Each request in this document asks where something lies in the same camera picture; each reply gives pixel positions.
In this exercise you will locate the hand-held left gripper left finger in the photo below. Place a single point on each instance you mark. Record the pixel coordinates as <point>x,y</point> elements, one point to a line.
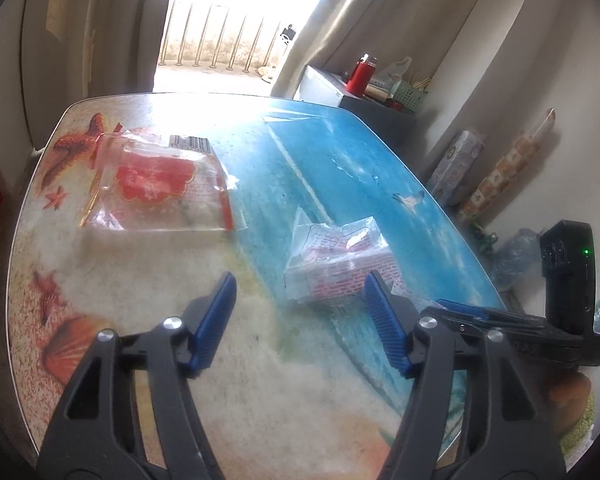
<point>215,320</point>

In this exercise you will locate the red thermos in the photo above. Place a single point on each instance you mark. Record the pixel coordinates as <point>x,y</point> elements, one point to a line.
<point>360,77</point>

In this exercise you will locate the small red container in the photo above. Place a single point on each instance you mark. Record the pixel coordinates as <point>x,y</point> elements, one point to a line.
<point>396,105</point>

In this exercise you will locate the green plastic basket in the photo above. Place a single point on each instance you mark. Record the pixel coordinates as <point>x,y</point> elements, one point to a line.
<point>407,96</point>

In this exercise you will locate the beige box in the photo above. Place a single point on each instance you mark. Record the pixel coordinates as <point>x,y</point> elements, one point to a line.
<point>379,92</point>

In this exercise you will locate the translucent carrier bag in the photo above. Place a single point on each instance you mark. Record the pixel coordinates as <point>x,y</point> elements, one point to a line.
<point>394,70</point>

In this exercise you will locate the person's right hand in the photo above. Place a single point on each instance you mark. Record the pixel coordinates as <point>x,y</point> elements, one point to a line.
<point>570,395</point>

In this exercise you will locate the beige curtain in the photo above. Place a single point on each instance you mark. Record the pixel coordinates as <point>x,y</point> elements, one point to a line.
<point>330,20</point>
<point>105,35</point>

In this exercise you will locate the grey cabinet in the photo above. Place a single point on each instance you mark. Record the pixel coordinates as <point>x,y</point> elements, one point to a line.
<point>375,120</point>

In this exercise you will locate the red print plastic bag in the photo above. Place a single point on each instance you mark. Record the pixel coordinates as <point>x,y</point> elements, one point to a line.
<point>155,180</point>

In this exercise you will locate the metal balcony railing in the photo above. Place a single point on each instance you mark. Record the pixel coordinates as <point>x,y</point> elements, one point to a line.
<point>220,35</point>

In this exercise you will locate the small clear plastic bag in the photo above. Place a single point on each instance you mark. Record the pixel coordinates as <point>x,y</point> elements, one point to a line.
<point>335,260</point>

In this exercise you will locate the bundle of wooden chopsticks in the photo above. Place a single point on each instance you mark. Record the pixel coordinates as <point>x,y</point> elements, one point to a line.
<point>422,82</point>

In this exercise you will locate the beach print folding table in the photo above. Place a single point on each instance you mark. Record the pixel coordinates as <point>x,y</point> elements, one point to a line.
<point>290,160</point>

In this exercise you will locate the orange tile pattern roll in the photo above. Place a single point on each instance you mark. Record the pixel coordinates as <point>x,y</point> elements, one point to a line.
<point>500,175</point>

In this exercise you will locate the green can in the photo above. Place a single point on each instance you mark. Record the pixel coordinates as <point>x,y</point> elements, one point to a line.
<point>486,239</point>

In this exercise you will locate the white floral paper roll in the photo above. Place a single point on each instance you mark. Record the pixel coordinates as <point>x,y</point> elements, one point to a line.
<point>545,122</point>

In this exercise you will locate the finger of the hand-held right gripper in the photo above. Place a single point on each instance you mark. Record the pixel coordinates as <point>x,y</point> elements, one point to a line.
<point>510,316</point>

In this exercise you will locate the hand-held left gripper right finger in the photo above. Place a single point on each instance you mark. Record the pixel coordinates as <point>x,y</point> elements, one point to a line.
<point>385,325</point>

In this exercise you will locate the toilet paper pack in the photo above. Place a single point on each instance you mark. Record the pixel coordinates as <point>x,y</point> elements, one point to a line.
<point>455,165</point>

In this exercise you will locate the plain blue water jug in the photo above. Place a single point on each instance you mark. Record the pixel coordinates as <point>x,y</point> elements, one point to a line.
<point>517,260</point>

